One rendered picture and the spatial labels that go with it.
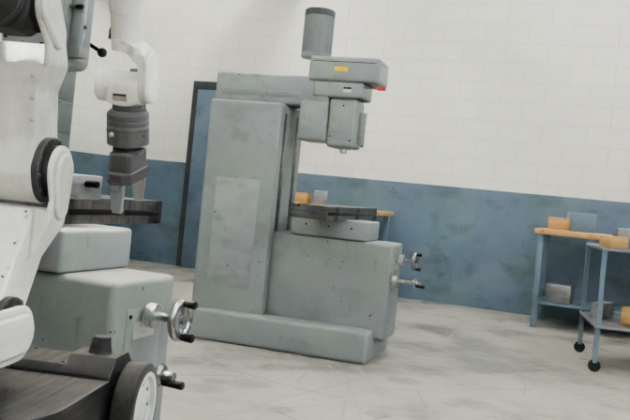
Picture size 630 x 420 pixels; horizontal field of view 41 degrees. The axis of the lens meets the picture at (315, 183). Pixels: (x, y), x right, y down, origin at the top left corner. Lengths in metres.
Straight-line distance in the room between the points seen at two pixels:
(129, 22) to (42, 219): 0.45
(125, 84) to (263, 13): 7.89
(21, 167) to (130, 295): 0.64
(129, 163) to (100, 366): 0.46
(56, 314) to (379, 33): 7.10
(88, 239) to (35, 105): 0.71
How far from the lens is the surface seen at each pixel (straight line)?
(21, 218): 1.84
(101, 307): 2.28
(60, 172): 1.83
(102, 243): 2.49
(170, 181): 9.87
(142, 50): 1.75
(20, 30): 1.78
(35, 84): 1.81
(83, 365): 1.93
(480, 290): 8.66
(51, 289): 2.37
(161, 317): 2.36
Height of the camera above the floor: 1.02
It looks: level
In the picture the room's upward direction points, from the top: 6 degrees clockwise
